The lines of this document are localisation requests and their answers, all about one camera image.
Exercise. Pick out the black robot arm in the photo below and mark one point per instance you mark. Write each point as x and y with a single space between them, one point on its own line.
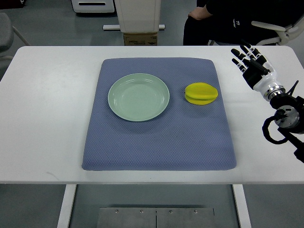
289 117

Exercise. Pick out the light green plate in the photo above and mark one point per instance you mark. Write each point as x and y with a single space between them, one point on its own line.
138 97

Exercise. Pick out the white appliance with slot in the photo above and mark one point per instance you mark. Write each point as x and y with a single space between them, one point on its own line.
93 6

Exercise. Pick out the seated person in black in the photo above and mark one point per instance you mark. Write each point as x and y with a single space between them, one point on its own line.
229 21

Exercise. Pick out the yellow starfruit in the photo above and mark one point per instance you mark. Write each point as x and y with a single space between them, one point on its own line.
200 93

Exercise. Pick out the white table leg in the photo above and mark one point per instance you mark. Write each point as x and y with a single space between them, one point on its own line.
241 206
67 206

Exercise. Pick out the white office chair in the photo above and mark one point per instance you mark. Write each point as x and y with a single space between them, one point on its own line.
282 34

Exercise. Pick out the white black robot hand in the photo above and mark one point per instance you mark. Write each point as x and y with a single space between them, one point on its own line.
257 71

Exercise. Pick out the cardboard box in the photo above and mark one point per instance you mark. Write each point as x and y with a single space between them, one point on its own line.
140 39

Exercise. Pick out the white left table leg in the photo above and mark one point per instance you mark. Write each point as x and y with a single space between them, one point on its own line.
67 206

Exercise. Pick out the white pedestal stand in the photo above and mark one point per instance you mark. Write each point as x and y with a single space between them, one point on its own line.
137 16

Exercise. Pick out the grey chair at left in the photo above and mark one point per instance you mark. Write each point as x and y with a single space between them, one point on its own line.
7 32

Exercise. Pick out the white right table leg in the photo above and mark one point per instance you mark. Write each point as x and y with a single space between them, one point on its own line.
241 206

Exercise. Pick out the blue textured mat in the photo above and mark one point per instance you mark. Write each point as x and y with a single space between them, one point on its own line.
185 137

